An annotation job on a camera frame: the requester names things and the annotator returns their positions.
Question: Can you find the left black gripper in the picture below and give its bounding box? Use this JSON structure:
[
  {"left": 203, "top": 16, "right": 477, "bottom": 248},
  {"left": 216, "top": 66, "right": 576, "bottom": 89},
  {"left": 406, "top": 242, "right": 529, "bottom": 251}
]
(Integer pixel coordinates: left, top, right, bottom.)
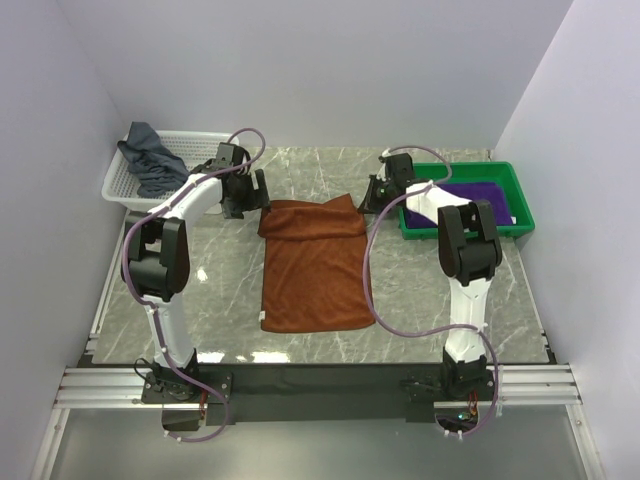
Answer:
[{"left": 223, "top": 169, "right": 271, "bottom": 219}]

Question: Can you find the orange brown towel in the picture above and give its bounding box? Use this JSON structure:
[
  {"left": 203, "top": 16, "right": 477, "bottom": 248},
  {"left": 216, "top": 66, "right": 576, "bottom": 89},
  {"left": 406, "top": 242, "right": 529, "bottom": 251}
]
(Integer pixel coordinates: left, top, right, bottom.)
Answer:
[{"left": 258, "top": 194, "right": 375, "bottom": 334}]

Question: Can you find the purple towel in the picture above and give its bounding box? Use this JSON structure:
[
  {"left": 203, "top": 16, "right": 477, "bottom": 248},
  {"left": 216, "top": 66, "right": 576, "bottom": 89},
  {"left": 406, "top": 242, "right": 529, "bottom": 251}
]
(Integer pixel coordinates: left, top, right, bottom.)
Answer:
[{"left": 403, "top": 182, "right": 516, "bottom": 229}]

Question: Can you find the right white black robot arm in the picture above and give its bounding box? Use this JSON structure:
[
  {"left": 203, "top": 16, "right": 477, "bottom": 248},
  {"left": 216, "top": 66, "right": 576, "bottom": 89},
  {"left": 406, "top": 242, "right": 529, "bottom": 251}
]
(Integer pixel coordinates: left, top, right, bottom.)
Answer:
[{"left": 360, "top": 149, "right": 502, "bottom": 399}]

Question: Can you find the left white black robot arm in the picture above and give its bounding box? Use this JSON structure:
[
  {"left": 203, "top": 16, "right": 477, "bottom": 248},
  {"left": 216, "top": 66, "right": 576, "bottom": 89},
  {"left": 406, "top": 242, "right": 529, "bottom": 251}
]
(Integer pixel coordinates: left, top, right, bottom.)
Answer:
[{"left": 121, "top": 141, "right": 270, "bottom": 402}]

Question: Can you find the grey towel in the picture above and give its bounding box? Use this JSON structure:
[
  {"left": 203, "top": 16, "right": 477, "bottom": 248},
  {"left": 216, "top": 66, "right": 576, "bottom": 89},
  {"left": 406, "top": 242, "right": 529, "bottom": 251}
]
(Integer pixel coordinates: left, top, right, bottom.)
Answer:
[{"left": 117, "top": 122, "right": 190, "bottom": 198}]

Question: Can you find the green plastic tray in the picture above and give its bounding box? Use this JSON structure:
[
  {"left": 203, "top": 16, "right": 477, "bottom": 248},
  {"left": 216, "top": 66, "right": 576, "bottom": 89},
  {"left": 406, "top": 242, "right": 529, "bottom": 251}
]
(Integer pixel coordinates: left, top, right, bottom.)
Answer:
[{"left": 399, "top": 162, "right": 535, "bottom": 240}]

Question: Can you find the black base beam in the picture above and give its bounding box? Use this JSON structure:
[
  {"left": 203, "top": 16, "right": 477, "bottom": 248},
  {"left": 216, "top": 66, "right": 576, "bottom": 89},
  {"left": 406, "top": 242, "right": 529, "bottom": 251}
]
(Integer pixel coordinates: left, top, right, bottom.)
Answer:
[{"left": 141, "top": 363, "right": 495, "bottom": 426}]

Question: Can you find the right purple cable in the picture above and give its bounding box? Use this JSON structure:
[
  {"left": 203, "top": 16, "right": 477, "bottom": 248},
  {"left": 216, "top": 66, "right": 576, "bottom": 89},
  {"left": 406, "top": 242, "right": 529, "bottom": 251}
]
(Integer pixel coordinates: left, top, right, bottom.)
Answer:
[{"left": 360, "top": 144, "right": 501, "bottom": 444}]

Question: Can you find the purple cable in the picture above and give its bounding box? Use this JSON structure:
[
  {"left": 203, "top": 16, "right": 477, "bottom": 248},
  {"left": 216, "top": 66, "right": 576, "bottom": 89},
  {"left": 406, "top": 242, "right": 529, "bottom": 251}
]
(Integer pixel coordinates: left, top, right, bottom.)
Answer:
[
  {"left": 119, "top": 127, "right": 266, "bottom": 444},
  {"left": 360, "top": 144, "right": 501, "bottom": 444}
]

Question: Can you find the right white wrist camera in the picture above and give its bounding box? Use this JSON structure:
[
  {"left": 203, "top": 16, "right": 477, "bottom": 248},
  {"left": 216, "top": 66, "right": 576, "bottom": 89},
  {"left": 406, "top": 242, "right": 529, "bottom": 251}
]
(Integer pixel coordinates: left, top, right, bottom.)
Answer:
[{"left": 376, "top": 148, "right": 391, "bottom": 181}]

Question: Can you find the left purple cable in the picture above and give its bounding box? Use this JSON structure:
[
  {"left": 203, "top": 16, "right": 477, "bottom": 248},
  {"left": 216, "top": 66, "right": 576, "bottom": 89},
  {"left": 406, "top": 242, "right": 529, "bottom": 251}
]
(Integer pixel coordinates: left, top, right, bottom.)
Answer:
[{"left": 119, "top": 127, "right": 266, "bottom": 444}]

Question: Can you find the aluminium frame rail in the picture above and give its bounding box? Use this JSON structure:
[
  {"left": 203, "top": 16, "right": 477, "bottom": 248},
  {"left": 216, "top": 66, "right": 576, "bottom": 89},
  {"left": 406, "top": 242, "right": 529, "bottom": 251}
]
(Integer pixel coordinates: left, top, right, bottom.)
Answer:
[{"left": 31, "top": 365, "right": 606, "bottom": 479}]

